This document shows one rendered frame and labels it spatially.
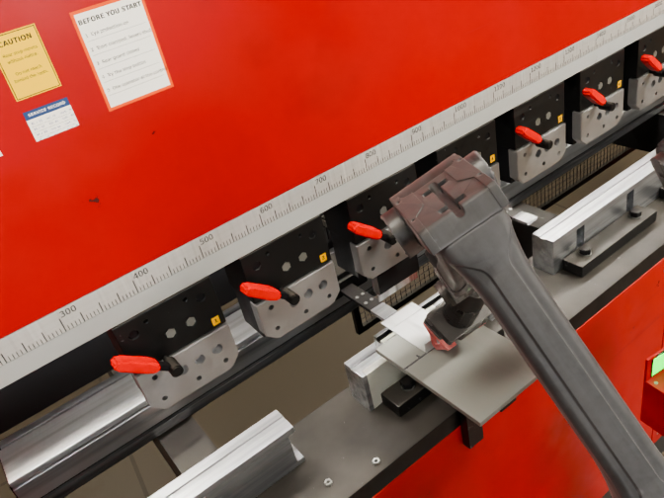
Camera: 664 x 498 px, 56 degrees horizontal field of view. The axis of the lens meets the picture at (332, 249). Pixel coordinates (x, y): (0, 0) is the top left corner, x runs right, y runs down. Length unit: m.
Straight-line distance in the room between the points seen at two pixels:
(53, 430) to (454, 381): 0.77
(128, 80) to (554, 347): 0.55
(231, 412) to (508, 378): 1.68
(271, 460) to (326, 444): 0.12
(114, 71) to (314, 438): 0.78
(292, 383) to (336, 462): 1.47
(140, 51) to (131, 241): 0.23
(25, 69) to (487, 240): 0.51
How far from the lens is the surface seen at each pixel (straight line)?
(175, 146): 0.83
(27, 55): 0.77
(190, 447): 1.34
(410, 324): 1.25
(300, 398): 2.59
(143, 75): 0.80
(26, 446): 1.38
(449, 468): 1.35
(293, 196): 0.94
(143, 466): 2.63
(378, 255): 1.08
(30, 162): 0.78
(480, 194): 0.52
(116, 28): 0.79
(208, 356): 0.97
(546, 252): 1.54
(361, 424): 1.26
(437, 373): 1.15
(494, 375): 1.14
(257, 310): 0.97
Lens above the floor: 1.81
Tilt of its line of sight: 32 degrees down
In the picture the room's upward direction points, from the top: 14 degrees counter-clockwise
